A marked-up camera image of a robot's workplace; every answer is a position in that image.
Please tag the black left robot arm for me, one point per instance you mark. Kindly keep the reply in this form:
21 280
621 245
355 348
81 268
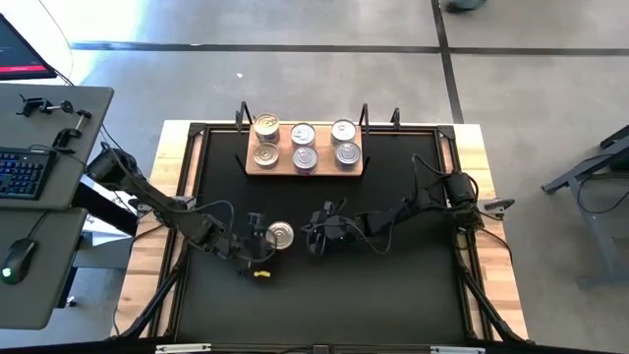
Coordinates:
157 201

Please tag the grey desk top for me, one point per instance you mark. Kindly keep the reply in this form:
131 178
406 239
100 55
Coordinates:
29 130
44 295

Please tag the silver aluminium bracket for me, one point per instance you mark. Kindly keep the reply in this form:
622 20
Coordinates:
183 348
457 350

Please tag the black metal bracket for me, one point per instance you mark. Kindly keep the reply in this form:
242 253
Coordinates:
395 118

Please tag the person's foot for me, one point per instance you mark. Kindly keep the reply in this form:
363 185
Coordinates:
464 4

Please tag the grey metal table frame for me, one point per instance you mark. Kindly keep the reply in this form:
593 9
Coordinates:
589 196

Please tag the red-labelled tuna can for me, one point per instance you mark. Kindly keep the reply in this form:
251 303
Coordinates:
303 134
304 159

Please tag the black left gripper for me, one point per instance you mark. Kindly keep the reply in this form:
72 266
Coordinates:
236 245

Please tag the green-labelled can silver lid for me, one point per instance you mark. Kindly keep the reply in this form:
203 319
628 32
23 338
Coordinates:
347 153
343 130

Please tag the blue-labelled seafood can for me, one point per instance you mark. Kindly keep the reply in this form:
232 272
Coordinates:
279 235
266 125
266 155

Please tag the black table mat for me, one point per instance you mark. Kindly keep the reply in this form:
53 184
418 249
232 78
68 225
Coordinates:
383 324

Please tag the black computer mouse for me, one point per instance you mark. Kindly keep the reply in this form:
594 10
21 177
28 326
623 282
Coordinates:
17 260

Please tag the black aluminium table frame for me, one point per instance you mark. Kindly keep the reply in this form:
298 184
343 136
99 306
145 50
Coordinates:
381 128

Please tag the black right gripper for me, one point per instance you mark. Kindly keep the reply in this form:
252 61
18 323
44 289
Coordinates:
336 228

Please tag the wooden shelf with black frame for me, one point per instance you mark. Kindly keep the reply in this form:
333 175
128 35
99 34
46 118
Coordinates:
285 164

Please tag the black table-level camera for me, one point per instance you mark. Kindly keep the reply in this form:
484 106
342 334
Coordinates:
320 349

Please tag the grey arm base bracket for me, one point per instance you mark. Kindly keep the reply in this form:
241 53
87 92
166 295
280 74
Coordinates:
496 204
140 205

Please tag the black screw clamp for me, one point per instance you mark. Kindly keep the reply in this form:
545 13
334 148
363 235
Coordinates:
71 129
41 105

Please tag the black computer monitor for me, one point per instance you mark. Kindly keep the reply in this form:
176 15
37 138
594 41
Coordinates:
19 49

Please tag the black backlit keyboard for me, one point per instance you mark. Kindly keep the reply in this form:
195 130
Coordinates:
22 172

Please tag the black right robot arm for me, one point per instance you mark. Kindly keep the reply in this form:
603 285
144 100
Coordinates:
388 216

